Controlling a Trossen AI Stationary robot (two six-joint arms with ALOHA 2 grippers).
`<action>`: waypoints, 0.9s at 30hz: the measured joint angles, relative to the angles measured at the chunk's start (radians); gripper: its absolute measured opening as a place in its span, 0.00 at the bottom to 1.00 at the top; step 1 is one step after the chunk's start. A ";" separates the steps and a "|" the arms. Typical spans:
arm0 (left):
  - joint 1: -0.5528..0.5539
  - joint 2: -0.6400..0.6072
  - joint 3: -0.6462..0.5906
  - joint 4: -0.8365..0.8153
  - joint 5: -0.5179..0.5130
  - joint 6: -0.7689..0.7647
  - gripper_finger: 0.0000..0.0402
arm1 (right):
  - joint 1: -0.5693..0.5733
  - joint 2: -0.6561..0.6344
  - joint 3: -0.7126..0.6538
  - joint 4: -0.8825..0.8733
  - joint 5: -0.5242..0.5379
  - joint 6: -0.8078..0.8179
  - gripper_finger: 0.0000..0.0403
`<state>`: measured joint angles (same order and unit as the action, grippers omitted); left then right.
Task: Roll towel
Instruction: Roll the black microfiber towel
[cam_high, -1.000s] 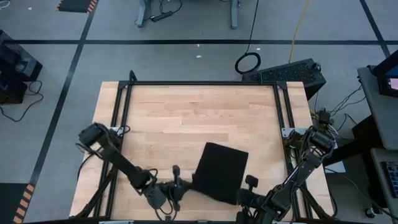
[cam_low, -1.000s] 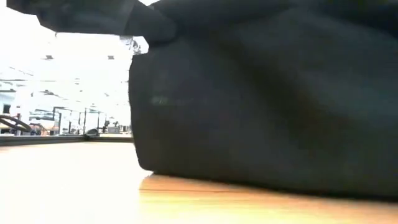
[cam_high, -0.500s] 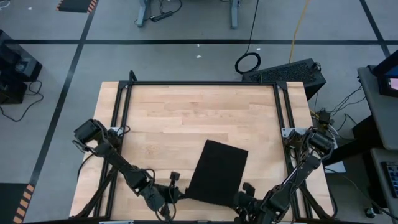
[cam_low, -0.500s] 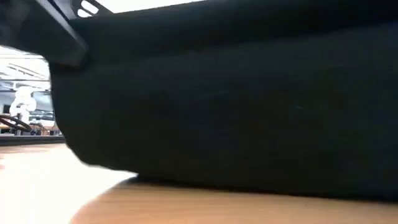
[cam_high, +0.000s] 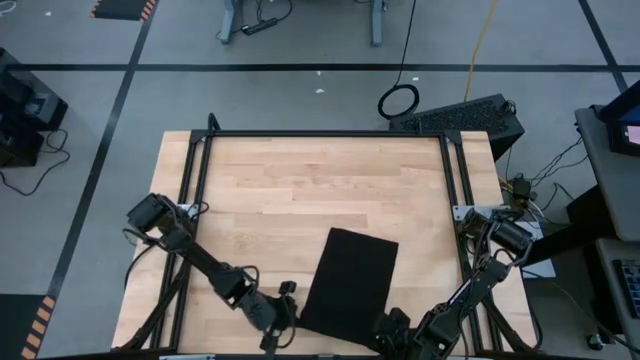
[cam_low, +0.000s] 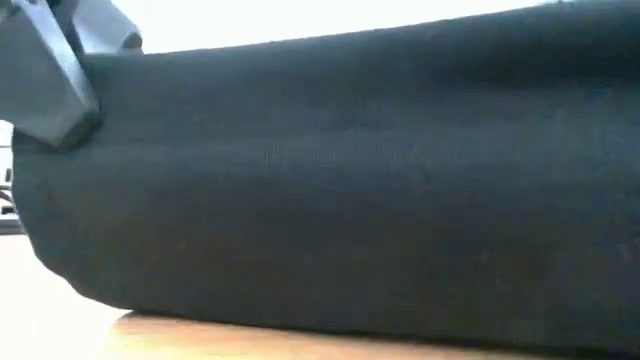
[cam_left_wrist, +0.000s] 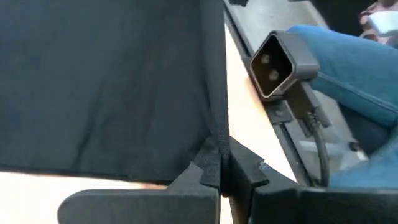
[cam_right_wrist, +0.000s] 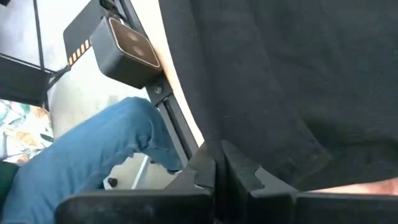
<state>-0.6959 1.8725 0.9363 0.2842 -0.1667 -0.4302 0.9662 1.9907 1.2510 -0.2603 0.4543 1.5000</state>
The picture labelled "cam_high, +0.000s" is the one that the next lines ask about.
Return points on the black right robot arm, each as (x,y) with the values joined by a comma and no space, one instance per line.
(480,280)

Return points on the black equipment box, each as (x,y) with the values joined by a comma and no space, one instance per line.
(25,100)

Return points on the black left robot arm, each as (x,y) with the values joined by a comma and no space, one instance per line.
(205,260)

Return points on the white paper sheet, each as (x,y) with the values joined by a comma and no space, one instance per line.
(545,270)

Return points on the black keyboard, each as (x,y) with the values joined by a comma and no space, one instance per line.
(631,287)

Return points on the black caster wheel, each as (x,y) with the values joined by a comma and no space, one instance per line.
(595,342)

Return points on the black towel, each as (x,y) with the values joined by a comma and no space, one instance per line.
(350,285)

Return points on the grey desk leg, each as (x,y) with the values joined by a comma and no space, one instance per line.
(229,22)
(377,25)

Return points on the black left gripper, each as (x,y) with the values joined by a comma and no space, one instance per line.
(262,312)

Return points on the black table base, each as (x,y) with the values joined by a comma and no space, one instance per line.
(580,235)

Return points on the black power strip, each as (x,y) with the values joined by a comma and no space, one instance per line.
(260,26)

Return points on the black power adapter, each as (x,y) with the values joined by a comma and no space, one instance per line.
(521,189)

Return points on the black monitor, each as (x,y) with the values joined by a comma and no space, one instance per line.
(625,130)

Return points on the low grey table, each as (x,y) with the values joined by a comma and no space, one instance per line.
(607,280)

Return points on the black orange hazard mat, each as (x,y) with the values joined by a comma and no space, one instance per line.
(15,325)
(122,9)

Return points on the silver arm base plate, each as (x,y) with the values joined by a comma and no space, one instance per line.
(462,212)
(187,207)

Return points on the black aluminium rig frame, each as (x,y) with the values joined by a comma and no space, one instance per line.
(325,133)

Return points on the grey side table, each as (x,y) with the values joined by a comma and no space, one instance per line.
(615,190)

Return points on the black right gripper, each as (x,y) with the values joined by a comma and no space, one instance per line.
(400,342)

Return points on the black perforated computer tower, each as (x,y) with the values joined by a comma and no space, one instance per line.
(465,117)

